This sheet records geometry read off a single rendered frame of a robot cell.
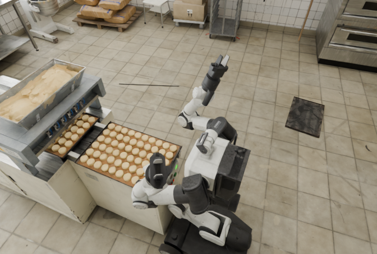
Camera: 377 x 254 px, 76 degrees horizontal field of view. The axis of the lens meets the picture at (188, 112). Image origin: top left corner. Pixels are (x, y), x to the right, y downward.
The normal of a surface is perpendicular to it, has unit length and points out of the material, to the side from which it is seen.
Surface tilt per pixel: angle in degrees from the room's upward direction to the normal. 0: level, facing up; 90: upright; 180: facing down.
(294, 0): 90
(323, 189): 0
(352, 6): 90
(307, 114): 0
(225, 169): 0
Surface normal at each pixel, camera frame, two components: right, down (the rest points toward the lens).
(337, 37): -0.31, 0.70
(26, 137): 0.00, -0.70
